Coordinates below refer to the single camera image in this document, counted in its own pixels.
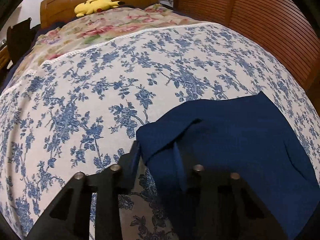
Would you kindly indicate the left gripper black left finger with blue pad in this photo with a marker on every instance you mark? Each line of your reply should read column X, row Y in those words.
column 67, row 216

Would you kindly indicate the yellow plush toy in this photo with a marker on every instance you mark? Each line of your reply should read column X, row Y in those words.
column 94, row 6

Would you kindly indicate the pink floral beige blanket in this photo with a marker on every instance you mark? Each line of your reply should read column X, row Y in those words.
column 80, row 33

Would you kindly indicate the wooden louvered wardrobe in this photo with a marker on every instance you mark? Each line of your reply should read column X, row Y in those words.
column 279, row 26

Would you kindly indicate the blue floral white bedsheet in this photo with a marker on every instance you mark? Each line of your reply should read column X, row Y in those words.
column 80, row 112

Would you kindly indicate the navy blue suit jacket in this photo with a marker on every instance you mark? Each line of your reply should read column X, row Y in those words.
column 247, row 135

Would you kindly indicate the dark wooden chair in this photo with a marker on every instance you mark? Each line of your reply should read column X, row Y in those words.
column 19, row 39

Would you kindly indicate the wooden desk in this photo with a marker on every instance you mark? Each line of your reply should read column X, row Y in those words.
column 4, row 55

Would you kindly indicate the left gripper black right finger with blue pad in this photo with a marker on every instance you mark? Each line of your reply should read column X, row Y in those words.
column 219, row 204

